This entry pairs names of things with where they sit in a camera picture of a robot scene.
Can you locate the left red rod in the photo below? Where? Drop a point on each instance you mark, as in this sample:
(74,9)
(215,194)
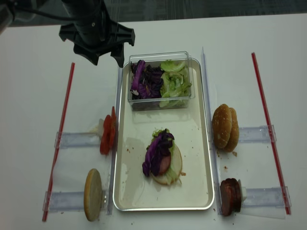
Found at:
(56,152)

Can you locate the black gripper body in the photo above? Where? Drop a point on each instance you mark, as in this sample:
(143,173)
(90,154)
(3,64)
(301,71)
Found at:
(96,34)

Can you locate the dark meat patties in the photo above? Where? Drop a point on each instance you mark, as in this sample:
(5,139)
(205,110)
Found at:
(231,196)

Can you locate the right red rod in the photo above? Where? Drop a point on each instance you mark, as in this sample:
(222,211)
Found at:
(274,147)

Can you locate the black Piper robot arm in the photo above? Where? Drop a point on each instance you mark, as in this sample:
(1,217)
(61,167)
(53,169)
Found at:
(25,10)

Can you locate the red tomato slices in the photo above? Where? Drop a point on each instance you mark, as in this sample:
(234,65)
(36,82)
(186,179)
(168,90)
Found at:
(107,139)

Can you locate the metal serving tray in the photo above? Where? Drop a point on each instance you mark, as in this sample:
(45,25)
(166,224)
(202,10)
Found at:
(133,191)

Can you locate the front sesame bun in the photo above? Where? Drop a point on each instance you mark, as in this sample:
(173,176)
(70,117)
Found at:
(222,125)

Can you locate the white pusher block tomato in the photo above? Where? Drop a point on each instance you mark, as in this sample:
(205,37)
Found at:
(98,129)

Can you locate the green lettuce in container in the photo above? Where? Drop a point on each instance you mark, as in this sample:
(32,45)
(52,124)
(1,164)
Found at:
(175,84)

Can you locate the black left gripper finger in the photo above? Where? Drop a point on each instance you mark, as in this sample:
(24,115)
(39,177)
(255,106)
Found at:
(93,58)

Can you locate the pink meat slice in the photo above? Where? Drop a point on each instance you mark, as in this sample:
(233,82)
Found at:
(160,167)

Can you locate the rear sesame bun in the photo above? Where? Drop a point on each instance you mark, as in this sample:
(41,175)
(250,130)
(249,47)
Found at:
(234,135)

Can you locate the white pusher block patties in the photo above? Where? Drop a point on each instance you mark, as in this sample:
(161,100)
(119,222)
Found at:
(243,191)

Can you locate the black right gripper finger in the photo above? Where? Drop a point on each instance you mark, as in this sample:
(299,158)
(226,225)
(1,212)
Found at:
(118,54)

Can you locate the clear rail behind buns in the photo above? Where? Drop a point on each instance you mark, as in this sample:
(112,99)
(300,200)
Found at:
(259,134)

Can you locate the left bun half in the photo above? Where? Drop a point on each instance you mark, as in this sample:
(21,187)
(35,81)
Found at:
(92,198)

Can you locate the bottom bun on tray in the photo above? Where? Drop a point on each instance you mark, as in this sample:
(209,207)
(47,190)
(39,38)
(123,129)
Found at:
(173,173)

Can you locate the purple cabbage in container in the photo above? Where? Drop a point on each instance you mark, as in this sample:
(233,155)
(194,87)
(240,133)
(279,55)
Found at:
(146,81)

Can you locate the clear plastic salad container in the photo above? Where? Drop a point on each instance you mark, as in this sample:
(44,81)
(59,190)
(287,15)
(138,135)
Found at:
(155,60)

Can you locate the purple cabbage piece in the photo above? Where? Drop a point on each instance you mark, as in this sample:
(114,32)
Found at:
(160,146)

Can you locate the clear rail behind patties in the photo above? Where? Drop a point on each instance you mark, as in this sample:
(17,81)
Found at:
(265,197)

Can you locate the green lettuce on bun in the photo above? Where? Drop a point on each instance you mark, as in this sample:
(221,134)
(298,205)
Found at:
(166,163)

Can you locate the clear rail near bun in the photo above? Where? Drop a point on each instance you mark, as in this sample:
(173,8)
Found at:
(63,201)

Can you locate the clear rail near tomato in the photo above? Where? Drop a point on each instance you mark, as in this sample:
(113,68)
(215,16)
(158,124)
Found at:
(76,140)

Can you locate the right clear long rail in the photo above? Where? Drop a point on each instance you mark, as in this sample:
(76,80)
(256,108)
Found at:
(212,148)

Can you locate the red rod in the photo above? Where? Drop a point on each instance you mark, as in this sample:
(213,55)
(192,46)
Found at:
(274,147)
(56,152)

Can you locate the sesame bun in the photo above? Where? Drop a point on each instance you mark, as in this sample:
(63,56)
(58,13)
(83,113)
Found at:
(234,135)
(222,125)

